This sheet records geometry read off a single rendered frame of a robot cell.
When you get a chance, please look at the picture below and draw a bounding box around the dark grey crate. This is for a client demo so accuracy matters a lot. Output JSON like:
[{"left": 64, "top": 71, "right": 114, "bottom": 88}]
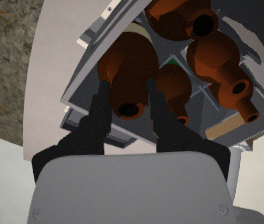
[{"left": 60, "top": 0, "right": 264, "bottom": 149}]

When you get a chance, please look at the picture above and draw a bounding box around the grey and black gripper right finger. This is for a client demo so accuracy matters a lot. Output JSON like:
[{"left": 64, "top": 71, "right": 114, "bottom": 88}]
[{"left": 146, "top": 78, "right": 231, "bottom": 183}]

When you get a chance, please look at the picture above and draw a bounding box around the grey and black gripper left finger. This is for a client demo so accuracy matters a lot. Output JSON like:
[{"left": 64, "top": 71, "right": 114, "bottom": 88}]
[{"left": 32, "top": 80, "right": 113, "bottom": 185}]

